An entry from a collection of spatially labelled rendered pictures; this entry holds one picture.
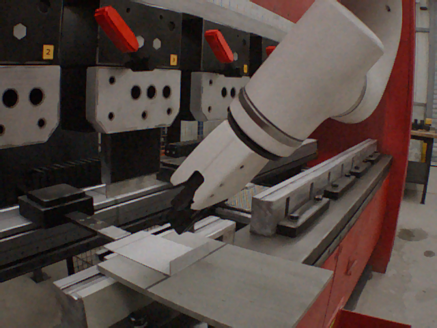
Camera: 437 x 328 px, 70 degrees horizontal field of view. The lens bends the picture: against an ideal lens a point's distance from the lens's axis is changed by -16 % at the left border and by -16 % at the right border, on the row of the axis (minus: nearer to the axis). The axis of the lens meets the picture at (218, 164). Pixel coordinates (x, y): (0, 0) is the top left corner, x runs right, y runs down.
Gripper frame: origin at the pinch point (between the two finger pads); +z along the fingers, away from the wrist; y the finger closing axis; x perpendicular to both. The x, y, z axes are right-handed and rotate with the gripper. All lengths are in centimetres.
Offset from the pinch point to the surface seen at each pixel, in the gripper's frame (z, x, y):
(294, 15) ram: -24, -27, -48
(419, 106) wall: -16, -4, -760
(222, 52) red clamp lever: -15.3, -15.3, -10.5
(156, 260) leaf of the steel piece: 6.7, 2.1, 2.4
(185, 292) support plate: 1.8, 8.2, 6.1
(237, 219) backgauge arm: 33, -4, -58
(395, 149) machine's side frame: 8, 15, -215
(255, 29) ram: -18.1, -22.5, -27.6
